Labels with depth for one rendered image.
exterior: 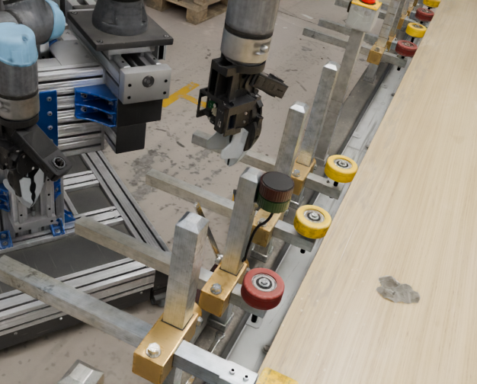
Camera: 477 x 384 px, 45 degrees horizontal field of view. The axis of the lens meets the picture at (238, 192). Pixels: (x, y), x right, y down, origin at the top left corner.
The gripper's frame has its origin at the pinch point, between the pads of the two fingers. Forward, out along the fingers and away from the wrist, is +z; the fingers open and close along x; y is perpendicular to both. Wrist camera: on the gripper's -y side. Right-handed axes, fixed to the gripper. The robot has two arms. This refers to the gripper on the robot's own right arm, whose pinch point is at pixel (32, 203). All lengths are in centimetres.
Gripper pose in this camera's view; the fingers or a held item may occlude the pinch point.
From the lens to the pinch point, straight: 120.9
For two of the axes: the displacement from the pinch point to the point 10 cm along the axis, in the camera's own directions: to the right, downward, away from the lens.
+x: -4.9, 4.6, -7.4
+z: -1.6, 7.9, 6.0
